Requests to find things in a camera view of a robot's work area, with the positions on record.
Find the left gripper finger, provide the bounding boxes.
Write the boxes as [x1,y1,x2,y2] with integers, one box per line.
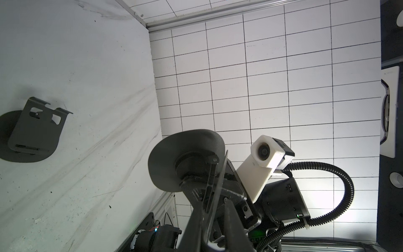
[224,198,254,252]

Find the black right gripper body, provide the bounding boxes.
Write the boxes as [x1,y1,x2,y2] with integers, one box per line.
[209,160,261,248]

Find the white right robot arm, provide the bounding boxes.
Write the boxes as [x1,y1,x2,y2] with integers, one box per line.
[131,153,354,252]

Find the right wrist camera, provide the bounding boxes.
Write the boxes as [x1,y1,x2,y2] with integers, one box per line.
[237,135,295,203]

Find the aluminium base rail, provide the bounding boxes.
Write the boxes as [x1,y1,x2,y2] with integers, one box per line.
[115,192,177,252]

